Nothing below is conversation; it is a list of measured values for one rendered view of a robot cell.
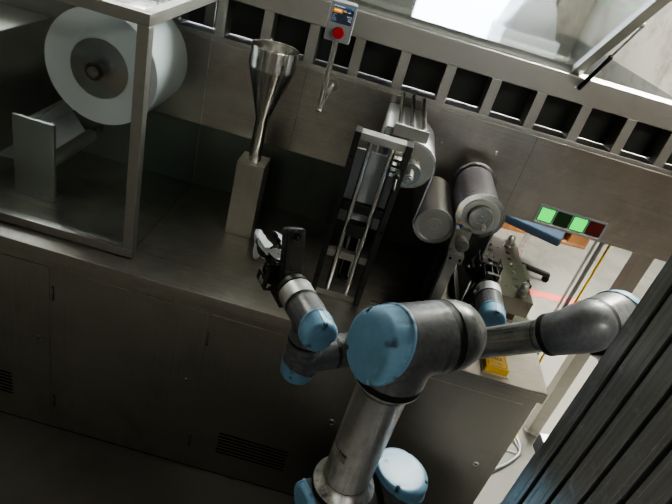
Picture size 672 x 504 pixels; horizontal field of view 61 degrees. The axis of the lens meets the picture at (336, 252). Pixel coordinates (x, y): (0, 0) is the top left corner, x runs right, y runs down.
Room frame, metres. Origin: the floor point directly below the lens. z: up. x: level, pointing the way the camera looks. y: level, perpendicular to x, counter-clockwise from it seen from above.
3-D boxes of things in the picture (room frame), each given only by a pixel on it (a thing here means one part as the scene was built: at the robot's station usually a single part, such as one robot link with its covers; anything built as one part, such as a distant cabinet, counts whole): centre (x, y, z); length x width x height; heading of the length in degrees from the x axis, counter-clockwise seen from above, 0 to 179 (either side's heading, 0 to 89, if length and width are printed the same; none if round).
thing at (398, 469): (0.76, -0.24, 0.98); 0.13 x 0.12 x 0.14; 124
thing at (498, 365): (1.35, -0.55, 0.91); 0.07 x 0.07 x 0.02; 1
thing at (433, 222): (1.71, -0.26, 1.17); 0.26 x 0.12 x 0.12; 1
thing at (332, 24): (1.60, 0.17, 1.66); 0.07 x 0.07 x 0.10; 8
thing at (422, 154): (1.71, -0.13, 1.33); 0.25 x 0.14 x 0.14; 1
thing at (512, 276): (1.75, -0.56, 1.00); 0.40 x 0.16 x 0.06; 1
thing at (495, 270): (1.47, -0.45, 1.12); 0.12 x 0.08 x 0.09; 1
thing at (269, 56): (1.68, 0.34, 1.50); 0.14 x 0.14 x 0.06
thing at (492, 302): (1.31, -0.45, 1.11); 0.11 x 0.08 x 0.09; 1
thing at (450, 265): (1.54, -0.35, 1.05); 0.06 x 0.05 x 0.31; 1
